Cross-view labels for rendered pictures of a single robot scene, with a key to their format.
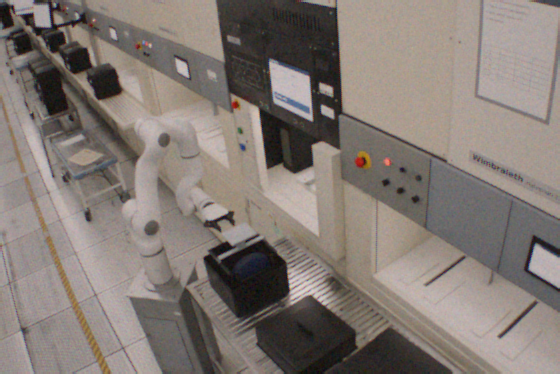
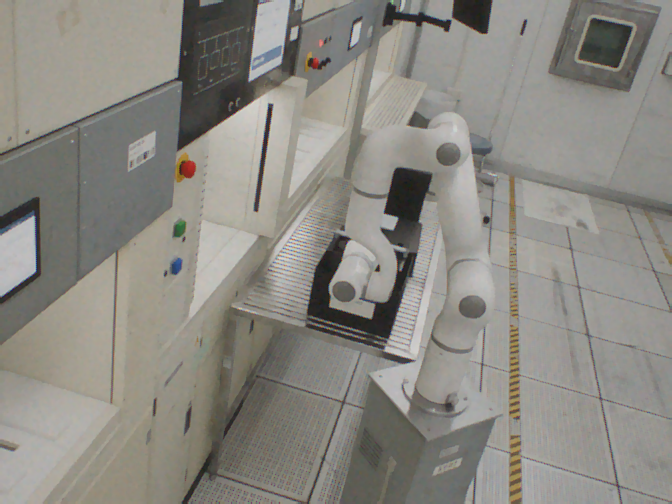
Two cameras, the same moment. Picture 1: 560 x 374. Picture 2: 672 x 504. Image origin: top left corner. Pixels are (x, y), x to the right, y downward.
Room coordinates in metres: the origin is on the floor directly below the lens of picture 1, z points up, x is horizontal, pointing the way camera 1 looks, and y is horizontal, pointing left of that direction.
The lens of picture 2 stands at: (3.17, 1.32, 1.93)
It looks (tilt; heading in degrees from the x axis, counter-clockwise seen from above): 27 degrees down; 219
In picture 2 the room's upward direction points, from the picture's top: 12 degrees clockwise
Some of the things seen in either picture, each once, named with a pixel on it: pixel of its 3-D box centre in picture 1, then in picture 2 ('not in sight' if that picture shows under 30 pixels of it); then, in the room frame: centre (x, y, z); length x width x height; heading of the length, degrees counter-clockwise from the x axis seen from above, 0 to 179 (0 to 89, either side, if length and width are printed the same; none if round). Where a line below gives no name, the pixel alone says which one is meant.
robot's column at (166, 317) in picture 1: (179, 329); (404, 488); (1.75, 0.63, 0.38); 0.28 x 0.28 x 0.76; 76
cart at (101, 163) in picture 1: (90, 169); not in sight; (3.94, 1.78, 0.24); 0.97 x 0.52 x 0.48; 33
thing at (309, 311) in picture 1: (305, 335); (382, 236); (1.25, -0.02, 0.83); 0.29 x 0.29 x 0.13; 34
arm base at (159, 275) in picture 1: (156, 263); (443, 367); (1.75, 0.63, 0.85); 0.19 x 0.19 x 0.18
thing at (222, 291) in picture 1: (246, 274); (361, 284); (1.62, 0.20, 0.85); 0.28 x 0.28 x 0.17; 30
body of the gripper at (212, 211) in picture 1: (214, 214); (360, 257); (1.81, 0.32, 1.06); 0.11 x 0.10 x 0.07; 30
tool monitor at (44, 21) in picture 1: (59, 14); not in sight; (4.75, 1.97, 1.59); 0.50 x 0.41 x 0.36; 121
